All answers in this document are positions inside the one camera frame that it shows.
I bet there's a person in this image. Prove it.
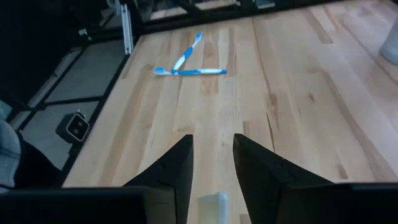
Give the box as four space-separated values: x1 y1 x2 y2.
0 99 62 191

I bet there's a white paper cup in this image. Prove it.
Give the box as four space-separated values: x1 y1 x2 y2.
379 24 398 66

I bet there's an orange white toothbrush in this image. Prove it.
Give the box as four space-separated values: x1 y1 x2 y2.
197 191 229 224

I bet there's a black table-level camera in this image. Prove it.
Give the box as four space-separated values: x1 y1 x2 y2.
55 110 91 144

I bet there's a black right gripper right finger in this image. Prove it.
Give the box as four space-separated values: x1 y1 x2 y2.
233 133 398 224

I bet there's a black metal rig frame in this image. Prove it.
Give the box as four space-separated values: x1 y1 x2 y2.
0 0 343 187

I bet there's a blue white toothbrush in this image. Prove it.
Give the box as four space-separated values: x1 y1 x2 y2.
172 32 203 75
153 67 228 77

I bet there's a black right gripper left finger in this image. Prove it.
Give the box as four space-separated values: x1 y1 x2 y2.
0 134 194 224

